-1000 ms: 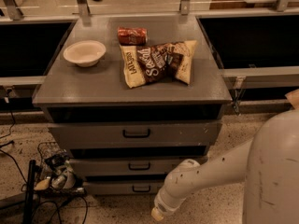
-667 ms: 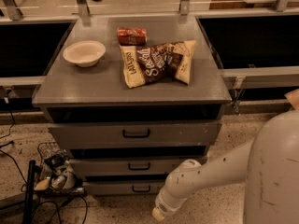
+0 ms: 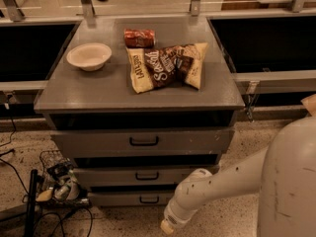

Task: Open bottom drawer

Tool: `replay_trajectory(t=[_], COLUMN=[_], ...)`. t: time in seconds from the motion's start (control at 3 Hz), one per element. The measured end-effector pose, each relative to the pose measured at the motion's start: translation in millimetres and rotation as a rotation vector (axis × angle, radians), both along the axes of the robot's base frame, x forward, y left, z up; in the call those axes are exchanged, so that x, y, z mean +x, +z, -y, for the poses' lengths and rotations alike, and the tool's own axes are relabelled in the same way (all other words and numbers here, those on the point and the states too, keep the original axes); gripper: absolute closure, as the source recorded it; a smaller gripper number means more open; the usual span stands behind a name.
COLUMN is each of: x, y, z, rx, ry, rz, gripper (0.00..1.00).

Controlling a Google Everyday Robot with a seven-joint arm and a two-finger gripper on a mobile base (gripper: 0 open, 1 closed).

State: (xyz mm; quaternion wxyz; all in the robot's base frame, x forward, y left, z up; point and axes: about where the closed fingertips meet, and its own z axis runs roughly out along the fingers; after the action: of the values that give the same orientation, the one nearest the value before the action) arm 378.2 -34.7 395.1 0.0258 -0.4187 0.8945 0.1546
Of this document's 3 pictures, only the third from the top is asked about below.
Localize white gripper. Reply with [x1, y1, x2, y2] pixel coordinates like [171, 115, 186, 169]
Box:
[160, 199, 197, 235]

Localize grey bottom drawer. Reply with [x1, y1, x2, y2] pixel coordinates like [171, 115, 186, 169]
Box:
[88, 191, 174, 207]

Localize grey drawer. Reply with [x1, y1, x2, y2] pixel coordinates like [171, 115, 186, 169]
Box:
[51, 128, 234, 158]
[88, 191, 174, 207]
[74, 164, 220, 187]

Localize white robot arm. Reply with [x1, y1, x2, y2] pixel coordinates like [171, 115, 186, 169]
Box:
[161, 117, 316, 237]

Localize grey drawer cabinet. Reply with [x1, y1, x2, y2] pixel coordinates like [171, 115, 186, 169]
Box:
[35, 15, 244, 193]

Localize grey middle drawer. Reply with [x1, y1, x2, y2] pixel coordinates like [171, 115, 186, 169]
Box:
[74, 164, 220, 187]

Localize grey top drawer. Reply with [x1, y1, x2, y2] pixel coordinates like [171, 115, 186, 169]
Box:
[51, 128, 234, 158]

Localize brown and cream chip bag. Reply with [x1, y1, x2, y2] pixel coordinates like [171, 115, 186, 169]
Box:
[126, 42, 208, 94]

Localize white paper bowl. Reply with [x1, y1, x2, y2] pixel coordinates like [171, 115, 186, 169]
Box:
[66, 42, 112, 71]

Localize red soda can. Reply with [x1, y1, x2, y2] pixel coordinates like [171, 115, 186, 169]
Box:
[124, 29, 155, 48]

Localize black floor cables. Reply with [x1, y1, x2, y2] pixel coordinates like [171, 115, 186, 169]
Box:
[0, 116, 95, 237]

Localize wire basket with items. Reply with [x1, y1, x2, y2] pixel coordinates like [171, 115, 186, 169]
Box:
[36, 150, 91, 207]

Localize black stand post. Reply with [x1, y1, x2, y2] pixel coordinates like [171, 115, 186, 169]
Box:
[24, 169, 38, 237]

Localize metal railing frame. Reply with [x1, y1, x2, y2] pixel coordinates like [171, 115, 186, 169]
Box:
[1, 0, 315, 117]

